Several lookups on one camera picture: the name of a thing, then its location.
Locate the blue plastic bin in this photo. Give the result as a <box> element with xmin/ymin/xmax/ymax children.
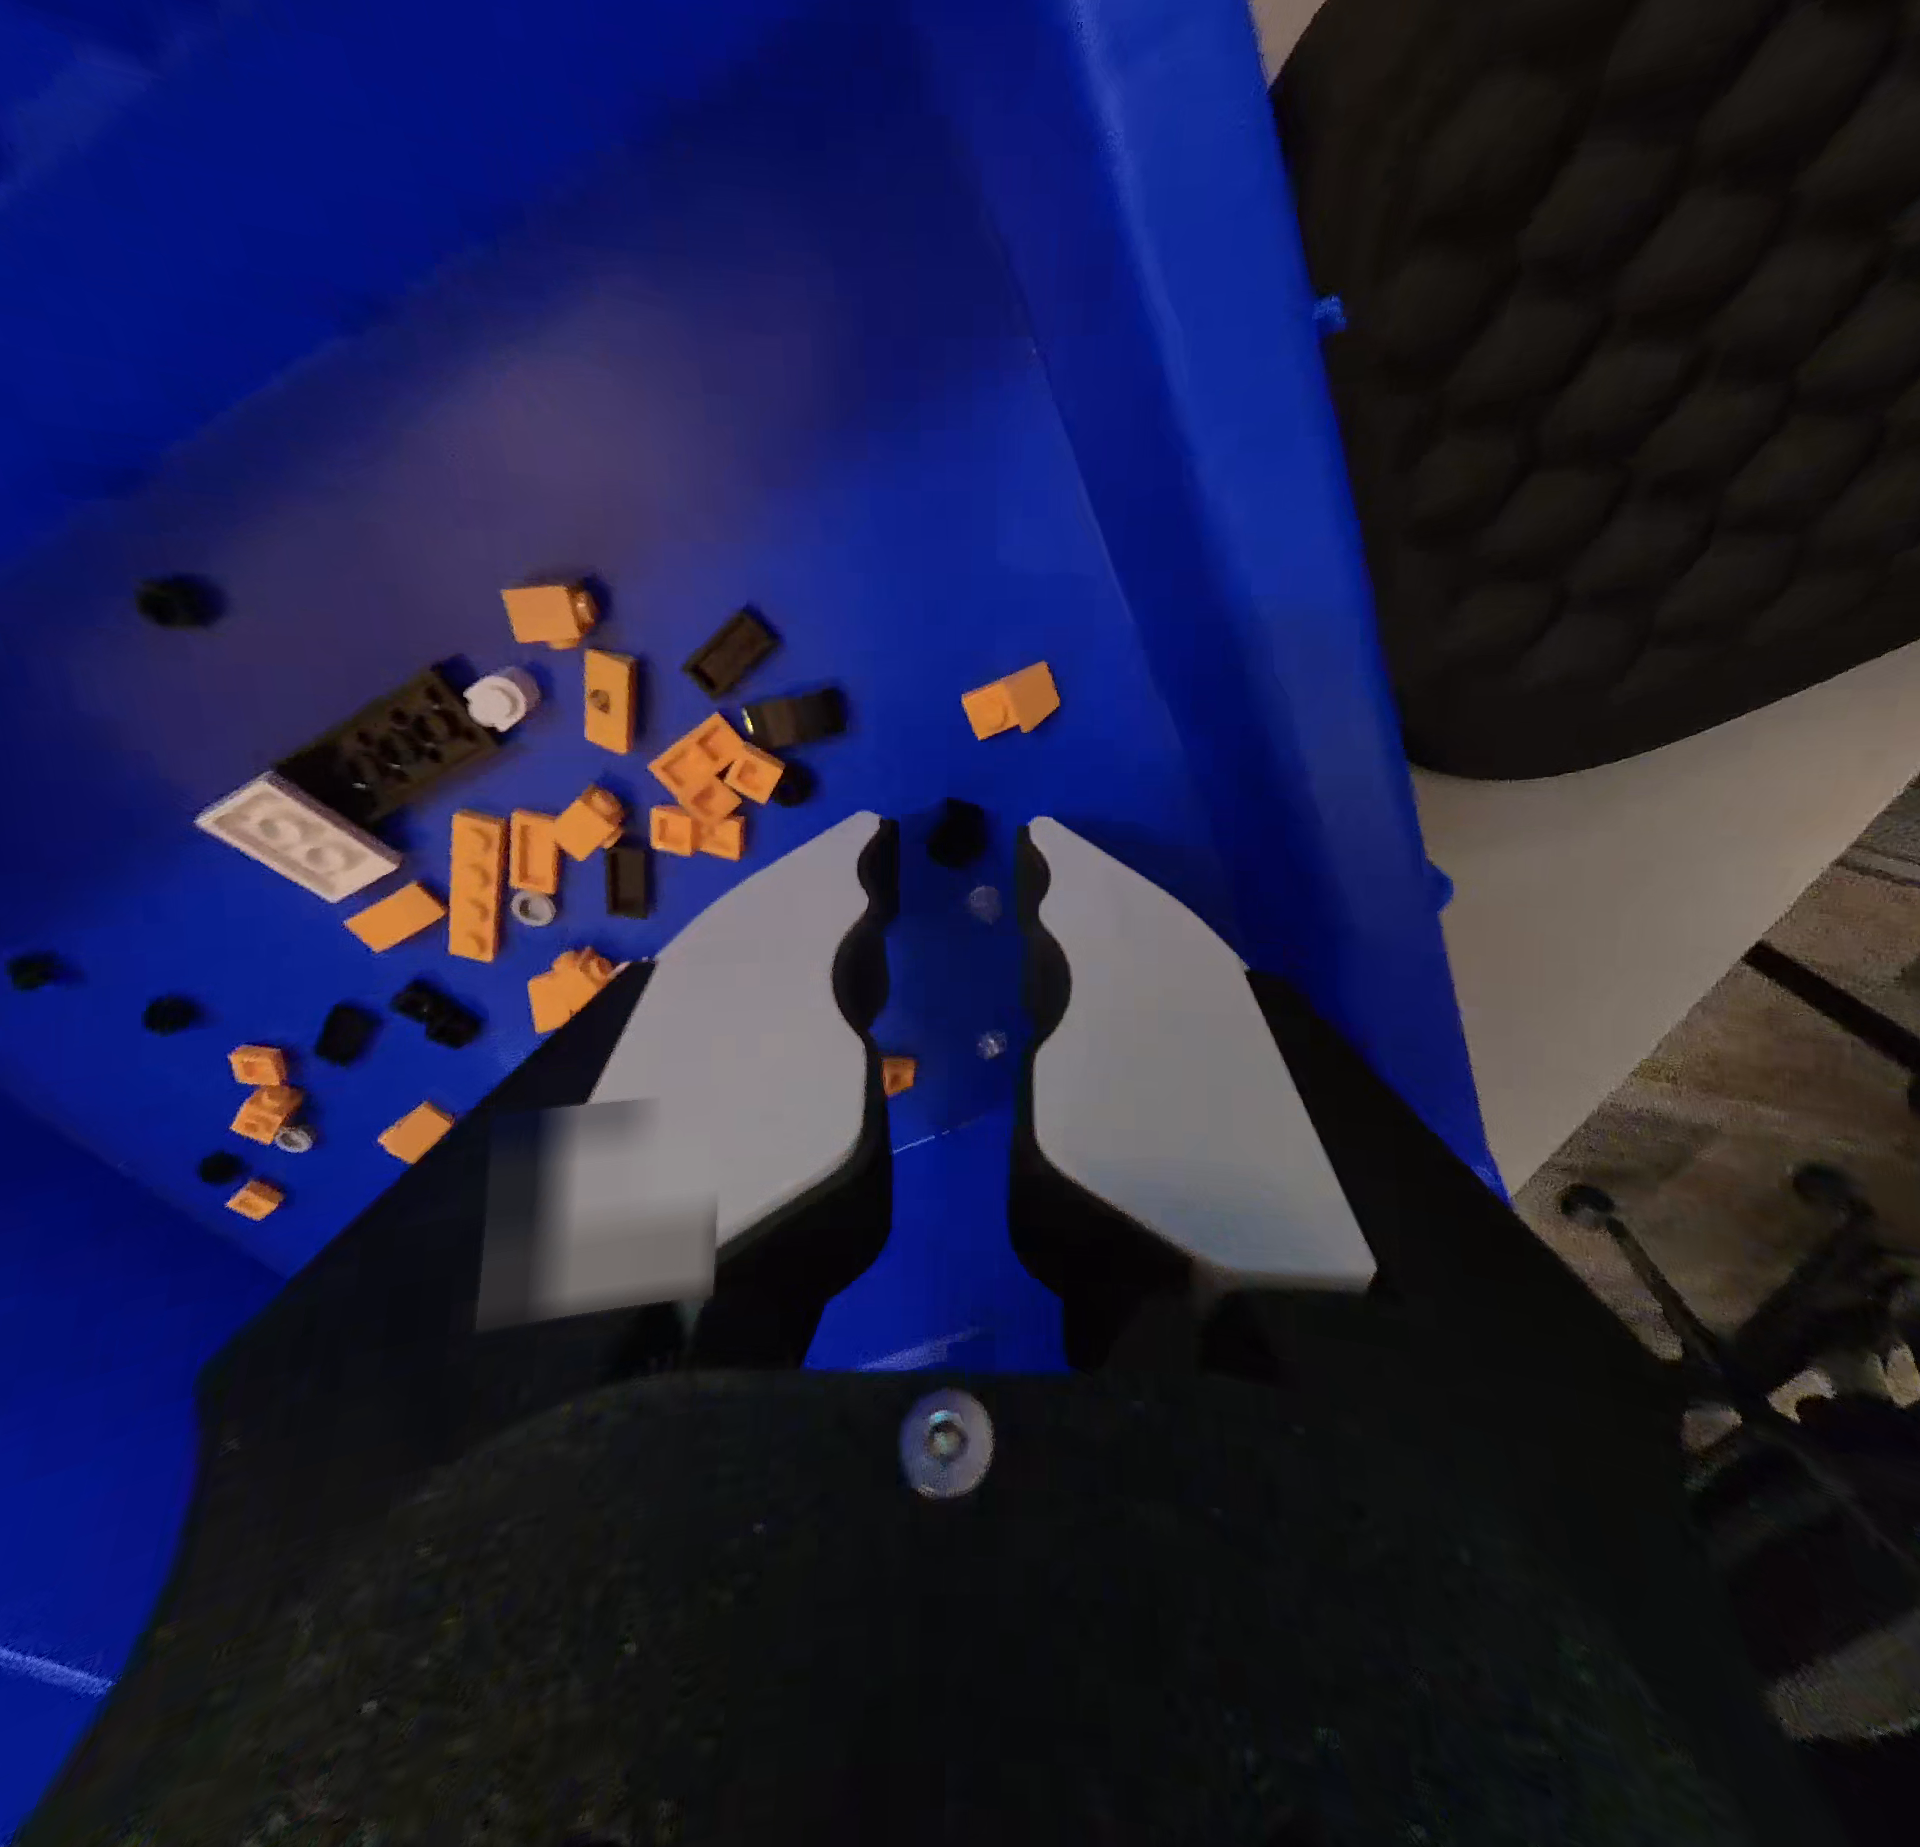
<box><xmin>0</xmin><ymin>0</ymin><xmax>1509</xmax><ymax>1847</ymax></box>

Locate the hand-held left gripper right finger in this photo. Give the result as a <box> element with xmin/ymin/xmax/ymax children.
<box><xmin>1006</xmin><ymin>814</ymin><xmax>1381</xmax><ymax>1371</ymax></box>

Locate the pile of lego pieces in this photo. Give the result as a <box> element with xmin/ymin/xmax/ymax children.
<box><xmin>6</xmin><ymin>571</ymin><xmax>1065</xmax><ymax>1222</ymax></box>

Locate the white lego plate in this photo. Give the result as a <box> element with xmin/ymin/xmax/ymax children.
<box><xmin>195</xmin><ymin>771</ymin><xmax>405</xmax><ymax>904</ymax></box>

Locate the long black lego plate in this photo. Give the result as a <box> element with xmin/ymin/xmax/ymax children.
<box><xmin>276</xmin><ymin>665</ymin><xmax>503</xmax><ymax>830</ymax></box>

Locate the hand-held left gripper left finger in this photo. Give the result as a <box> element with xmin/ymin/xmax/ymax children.
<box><xmin>588</xmin><ymin>810</ymin><xmax>903</xmax><ymax>1368</ymax></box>

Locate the black office chair base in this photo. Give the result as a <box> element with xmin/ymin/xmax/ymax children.
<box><xmin>1557</xmin><ymin>1156</ymin><xmax>1920</xmax><ymax>1751</ymax></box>

